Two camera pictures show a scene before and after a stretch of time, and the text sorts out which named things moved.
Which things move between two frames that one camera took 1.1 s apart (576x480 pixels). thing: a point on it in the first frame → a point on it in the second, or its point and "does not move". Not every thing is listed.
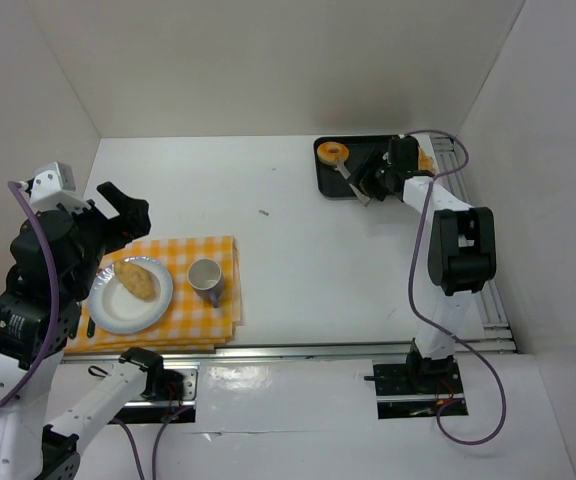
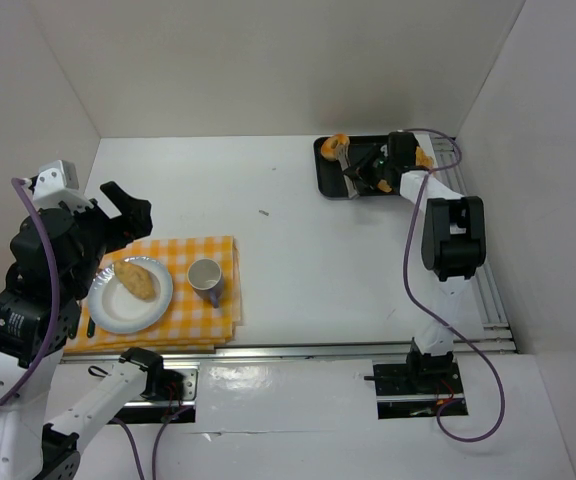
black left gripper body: x=106 y=220 does not move
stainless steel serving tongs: x=362 y=197 → x=342 y=153
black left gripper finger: x=116 y=198 does not move
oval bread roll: x=136 y=280 does not move
